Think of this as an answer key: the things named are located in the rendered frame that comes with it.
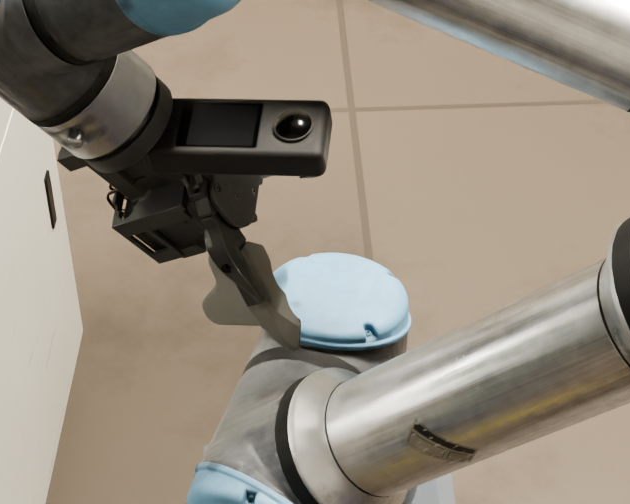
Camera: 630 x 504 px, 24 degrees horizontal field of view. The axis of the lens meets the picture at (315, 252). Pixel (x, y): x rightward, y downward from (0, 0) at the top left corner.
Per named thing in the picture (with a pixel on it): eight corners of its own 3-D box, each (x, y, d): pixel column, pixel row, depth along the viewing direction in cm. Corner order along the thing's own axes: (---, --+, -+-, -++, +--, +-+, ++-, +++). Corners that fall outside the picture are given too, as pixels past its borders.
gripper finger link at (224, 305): (244, 360, 104) (190, 246, 102) (312, 344, 101) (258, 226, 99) (224, 381, 102) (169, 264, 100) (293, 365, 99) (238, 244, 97)
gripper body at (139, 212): (181, 183, 106) (69, 90, 98) (276, 152, 101) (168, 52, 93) (165, 272, 102) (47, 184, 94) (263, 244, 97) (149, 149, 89)
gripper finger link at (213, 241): (264, 287, 101) (213, 175, 99) (285, 282, 100) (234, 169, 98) (234, 317, 97) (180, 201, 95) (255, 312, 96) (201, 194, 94)
